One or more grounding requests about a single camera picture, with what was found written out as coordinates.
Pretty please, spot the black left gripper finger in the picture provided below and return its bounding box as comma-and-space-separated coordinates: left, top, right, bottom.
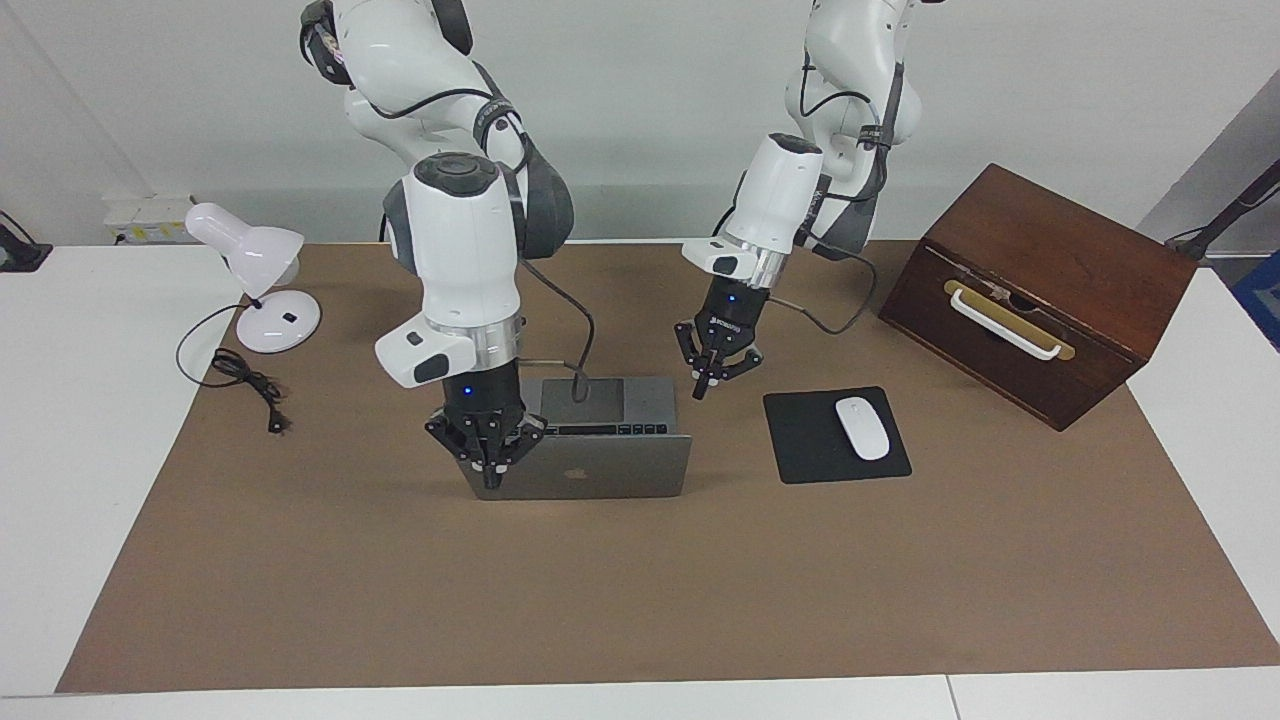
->
675, 320, 713, 401
708, 342, 763, 386

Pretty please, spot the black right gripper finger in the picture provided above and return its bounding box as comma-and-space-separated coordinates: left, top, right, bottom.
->
425, 415, 493, 489
493, 415, 548, 489

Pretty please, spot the silver grey laptop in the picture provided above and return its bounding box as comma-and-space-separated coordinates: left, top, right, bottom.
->
455, 375, 693, 501

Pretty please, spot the black mouse pad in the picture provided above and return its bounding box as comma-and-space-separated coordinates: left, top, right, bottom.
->
763, 386, 913, 485

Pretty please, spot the white computer mouse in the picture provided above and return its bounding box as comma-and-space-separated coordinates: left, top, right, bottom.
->
835, 397, 891, 462

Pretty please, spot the brown table mat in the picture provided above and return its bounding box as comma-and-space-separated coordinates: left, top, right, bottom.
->
55, 240, 1280, 694

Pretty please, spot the white desk lamp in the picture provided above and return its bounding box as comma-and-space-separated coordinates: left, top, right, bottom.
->
185, 202, 323, 354

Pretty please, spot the dark brown wooden box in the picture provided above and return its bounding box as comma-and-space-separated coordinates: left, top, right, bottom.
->
878, 163, 1199, 432

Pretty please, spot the white power strip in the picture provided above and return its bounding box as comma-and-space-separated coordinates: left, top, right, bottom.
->
103, 195, 196, 244

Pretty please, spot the black stand pole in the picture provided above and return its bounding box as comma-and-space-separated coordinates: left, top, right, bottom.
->
1165, 158, 1280, 263

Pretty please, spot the blue crate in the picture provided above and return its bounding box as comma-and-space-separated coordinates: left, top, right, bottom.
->
1232, 250, 1280, 353

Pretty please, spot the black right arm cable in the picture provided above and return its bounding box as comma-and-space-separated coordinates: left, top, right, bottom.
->
518, 255, 598, 401

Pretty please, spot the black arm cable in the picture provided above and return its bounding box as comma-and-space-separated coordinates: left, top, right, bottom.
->
770, 250, 879, 336
518, 255, 598, 401

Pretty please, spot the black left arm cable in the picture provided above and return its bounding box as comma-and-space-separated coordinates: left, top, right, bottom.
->
770, 250, 879, 336

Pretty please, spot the black lamp power cable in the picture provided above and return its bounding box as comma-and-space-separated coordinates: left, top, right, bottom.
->
176, 303, 291, 435

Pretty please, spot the white box handle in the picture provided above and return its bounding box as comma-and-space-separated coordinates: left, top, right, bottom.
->
948, 288, 1063, 361

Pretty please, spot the brass handle plate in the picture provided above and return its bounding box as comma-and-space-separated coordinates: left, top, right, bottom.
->
943, 279, 1076, 361

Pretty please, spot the black clamp mount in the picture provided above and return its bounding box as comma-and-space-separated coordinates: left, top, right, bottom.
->
0, 210, 53, 273

